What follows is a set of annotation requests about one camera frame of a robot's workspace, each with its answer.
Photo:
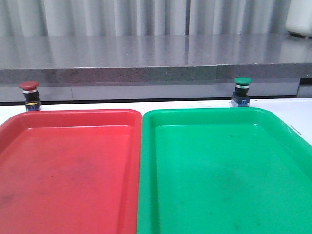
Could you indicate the grey stone platform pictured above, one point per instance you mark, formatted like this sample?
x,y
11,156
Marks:
x,y
127,59

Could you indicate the red plastic tray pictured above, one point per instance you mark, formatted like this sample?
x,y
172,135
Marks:
x,y
70,172

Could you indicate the red mushroom push button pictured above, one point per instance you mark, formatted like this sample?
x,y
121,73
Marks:
x,y
32,95

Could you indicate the green plastic tray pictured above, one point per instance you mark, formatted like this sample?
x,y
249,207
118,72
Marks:
x,y
223,171

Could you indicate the green mushroom push button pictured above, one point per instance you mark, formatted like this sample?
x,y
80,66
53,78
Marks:
x,y
240,96

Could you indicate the white container in background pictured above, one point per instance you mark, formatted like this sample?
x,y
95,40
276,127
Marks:
x,y
299,18

